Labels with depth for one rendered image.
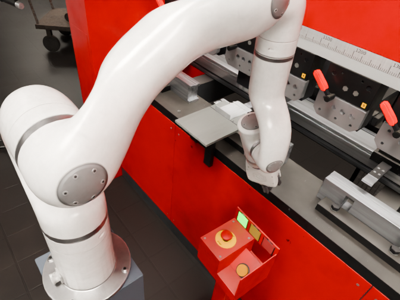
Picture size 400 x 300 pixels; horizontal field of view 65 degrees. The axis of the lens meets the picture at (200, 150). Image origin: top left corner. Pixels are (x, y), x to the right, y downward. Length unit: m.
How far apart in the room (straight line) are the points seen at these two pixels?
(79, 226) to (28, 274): 1.47
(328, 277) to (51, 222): 0.92
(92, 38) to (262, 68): 1.20
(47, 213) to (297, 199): 0.84
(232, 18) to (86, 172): 0.30
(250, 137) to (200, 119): 0.41
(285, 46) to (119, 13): 1.24
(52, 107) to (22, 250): 1.69
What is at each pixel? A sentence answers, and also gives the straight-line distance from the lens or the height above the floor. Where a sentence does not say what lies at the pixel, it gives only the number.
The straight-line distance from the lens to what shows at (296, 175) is 1.25.
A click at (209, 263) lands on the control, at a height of 0.71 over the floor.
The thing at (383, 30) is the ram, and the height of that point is 1.46.
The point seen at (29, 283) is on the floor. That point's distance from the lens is 2.01.
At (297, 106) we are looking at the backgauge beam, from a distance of 1.45.
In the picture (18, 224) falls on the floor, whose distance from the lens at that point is 2.27.
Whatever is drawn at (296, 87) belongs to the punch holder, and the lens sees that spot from 1.08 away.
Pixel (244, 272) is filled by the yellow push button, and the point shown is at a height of 0.73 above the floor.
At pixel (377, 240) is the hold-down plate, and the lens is 1.14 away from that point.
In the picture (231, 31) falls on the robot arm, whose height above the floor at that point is 1.52.
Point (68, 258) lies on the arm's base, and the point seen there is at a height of 1.14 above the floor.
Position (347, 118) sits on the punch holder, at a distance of 1.00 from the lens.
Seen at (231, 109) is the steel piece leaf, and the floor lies 1.00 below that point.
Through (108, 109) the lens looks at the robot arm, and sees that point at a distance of 0.45.
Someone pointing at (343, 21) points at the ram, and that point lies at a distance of 0.96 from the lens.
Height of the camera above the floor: 1.69
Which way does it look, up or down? 40 degrees down
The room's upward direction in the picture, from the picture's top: 7 degrees clockwise
